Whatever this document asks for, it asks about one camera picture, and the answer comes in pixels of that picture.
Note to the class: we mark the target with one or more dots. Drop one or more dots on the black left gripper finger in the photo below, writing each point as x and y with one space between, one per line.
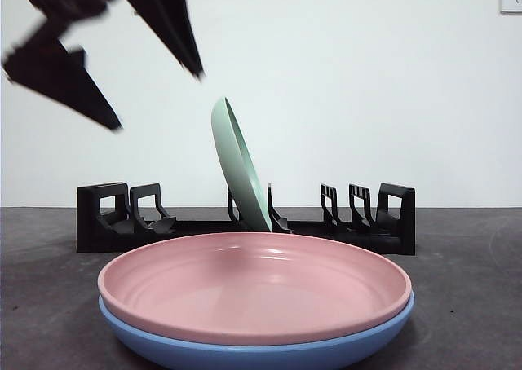
167 19
61 85

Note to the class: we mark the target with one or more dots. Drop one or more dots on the blue plate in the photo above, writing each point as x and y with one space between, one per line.
204 355

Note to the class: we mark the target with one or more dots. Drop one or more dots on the black plate rack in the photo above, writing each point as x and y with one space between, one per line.
87 223

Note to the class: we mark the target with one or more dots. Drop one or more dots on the green plate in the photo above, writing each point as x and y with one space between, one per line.
236 162

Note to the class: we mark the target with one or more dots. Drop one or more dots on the pink plate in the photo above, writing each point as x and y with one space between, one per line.
244 288

